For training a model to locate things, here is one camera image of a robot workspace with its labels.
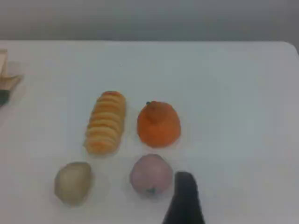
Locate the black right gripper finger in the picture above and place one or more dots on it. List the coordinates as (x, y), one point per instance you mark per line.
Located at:
(184, 200)

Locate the pink peach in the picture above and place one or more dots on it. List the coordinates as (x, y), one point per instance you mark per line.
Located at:
(150, 175)

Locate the orange fruit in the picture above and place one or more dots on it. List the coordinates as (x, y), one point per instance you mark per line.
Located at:
(158, 128)

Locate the golden ridged bread roll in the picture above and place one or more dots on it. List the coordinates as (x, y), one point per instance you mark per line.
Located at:
(105, 123)

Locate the beige oval potato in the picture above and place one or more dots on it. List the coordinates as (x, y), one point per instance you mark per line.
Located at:
(72, 184)

